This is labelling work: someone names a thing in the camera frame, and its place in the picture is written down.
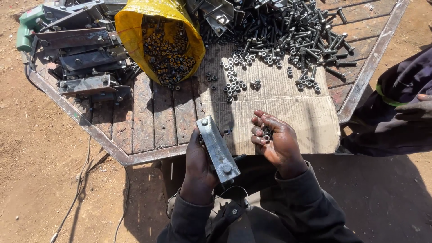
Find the person's left hand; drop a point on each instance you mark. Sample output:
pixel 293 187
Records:
pixel 197 165

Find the green power tool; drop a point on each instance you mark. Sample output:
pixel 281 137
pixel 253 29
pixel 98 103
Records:
pixel 25 33

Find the metal framed wooden table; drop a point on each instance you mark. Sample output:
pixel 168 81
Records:
pixel 101 139

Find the person's right hand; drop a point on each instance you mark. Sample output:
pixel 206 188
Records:
pixel 283 145

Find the heap of bare steel brackets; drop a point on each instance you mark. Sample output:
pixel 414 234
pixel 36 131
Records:
pixel 219 13

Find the scatter of silver nuts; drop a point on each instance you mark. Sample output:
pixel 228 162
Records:
pixel 233 72

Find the worn cardboard sheet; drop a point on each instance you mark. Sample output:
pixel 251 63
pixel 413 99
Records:
pixel 287 114

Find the pile of dark bolts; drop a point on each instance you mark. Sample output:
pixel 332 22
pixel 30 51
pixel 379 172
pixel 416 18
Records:
pixel 287 27

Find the yellow woven sack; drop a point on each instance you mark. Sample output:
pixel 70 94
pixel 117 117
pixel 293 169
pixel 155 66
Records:
pixel 126 27

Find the pile of bolted steel brackets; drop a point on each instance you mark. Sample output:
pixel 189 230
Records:
pixel 84 57

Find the handful of steel nuts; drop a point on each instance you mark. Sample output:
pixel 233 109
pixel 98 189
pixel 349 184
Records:
pixel 266 134

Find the heap of dark nuts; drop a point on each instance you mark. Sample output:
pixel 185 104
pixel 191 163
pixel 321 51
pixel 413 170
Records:
pixel 168 50

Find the grey steel bracket with bolts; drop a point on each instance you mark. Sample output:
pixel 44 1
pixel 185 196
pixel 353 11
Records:
pixel 217 150

